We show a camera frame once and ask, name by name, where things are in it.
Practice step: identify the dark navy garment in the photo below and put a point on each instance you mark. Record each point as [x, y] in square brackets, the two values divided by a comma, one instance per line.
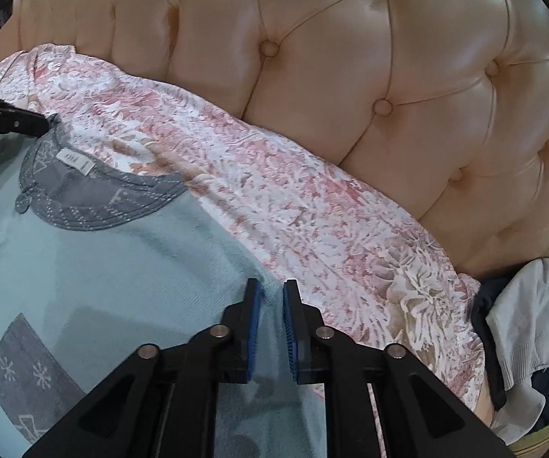
[483, 302]

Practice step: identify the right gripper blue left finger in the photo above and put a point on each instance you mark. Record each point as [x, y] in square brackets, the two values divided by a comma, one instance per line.
[250, 324]

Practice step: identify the grey garment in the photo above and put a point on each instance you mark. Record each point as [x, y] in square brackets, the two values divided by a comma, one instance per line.
[519, 324]

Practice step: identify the light blue sweater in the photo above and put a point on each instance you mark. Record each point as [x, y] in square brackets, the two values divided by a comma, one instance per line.
[93, 265]

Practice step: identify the pink floral lace sofa cover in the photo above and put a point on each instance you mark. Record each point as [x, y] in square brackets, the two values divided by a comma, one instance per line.
[364, 261]

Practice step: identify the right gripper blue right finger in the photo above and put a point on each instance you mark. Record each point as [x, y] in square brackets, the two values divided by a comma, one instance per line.
[297, 332]

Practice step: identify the tufted peach leather sofa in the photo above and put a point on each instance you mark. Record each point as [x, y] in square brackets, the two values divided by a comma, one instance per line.
[443, 105]

